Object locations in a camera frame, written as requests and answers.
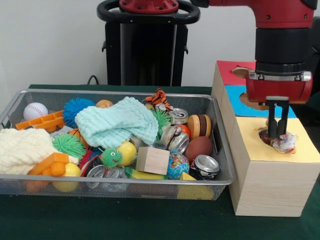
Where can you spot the blue spiky ball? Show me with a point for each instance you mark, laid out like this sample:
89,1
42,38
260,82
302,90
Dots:
73,110

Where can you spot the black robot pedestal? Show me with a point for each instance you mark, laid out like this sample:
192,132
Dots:
150,50

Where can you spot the large dark green tablecloth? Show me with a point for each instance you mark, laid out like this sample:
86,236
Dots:
125,220

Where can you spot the plush tiger toy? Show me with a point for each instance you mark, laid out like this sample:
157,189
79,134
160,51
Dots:
160,98

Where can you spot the plain wooden cube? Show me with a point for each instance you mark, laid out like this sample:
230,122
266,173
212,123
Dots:
152,161

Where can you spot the toy hamburger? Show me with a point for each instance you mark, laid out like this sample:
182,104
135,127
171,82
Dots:
198,125

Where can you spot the orange ball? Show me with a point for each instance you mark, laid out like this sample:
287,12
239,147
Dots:
186,130

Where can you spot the wooden box with three holes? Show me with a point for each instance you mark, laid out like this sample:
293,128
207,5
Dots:
270,195

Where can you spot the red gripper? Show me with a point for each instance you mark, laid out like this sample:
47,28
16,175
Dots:
277,90

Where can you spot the green spiky ball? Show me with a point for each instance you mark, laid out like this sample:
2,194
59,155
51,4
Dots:
68,145
162,118

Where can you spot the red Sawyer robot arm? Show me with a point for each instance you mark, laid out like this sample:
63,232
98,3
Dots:
280,45

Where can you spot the multicolour patterned cloth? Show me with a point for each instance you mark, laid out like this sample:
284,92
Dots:
285,143

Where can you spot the white baseball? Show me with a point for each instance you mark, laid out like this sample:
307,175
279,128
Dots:
35,111

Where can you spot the shallow clear mesh bin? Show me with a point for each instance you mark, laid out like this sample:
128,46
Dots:
150,191

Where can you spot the mint green cloth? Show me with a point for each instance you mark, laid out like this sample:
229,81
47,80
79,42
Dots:
112,122

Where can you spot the cream knitted cloth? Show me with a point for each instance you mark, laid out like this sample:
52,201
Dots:
22,147

